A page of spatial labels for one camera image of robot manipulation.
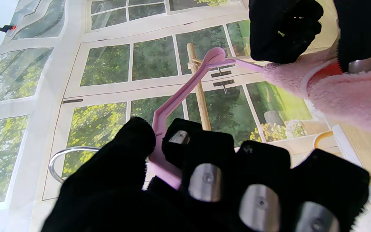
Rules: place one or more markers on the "black orange clamp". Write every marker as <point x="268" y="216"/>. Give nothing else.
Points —
<point x="2" y="28"/>

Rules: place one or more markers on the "pink square towel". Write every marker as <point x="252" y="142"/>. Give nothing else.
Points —
<point x="349" y="100"/>

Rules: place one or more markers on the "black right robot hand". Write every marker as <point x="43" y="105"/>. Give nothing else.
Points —
<point x="279" y="19"/>

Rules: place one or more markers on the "wooden drying rack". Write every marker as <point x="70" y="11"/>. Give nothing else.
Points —
<point x="201" y="103"/>

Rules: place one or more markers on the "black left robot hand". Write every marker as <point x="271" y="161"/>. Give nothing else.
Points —
<point x="114" y="193"/>

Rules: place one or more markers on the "pink clothes hanger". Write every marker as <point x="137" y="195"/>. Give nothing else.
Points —
<point x="185" y="93"/>

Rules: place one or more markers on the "printed garden room backdrop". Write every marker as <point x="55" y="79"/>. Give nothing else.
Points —
<point x="108" y="64"/>

